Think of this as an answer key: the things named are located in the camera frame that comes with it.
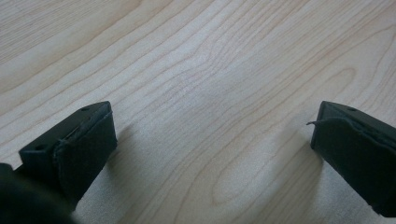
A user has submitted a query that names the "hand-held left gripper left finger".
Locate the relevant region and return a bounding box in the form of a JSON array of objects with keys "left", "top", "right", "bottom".
[{"left": 13, "top": 100, "right": 119, "bottom": 213}]

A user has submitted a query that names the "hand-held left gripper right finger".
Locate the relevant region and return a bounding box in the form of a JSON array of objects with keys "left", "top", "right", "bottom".
[{"left": 306, "top": 100, "right": 396, "bottom": 218}]

